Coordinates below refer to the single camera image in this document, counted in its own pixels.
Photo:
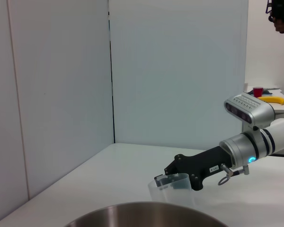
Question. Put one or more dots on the red plastic cup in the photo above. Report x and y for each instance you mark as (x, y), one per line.
(258, 92)

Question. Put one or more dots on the blue green toy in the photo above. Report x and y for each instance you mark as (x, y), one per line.
(269, 91)

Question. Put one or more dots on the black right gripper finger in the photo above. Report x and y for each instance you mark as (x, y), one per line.
(172, 168)
(181, 184)

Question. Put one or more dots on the stainless steel mixing bowl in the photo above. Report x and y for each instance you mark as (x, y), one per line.
(144, 215)

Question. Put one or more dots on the dark overhead device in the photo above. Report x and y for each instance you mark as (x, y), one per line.
(280, 11)

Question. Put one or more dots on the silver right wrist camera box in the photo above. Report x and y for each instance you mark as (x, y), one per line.
(251, 108)

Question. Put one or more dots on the white background table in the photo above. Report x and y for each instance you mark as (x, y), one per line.
(282, 107)

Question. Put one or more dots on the yellow banana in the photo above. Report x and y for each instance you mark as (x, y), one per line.
(274, 100)

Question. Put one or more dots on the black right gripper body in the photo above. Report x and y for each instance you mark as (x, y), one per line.
(198, 165)

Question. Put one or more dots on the clear plastic measuring cup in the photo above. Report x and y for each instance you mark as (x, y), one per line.
(170, 196)

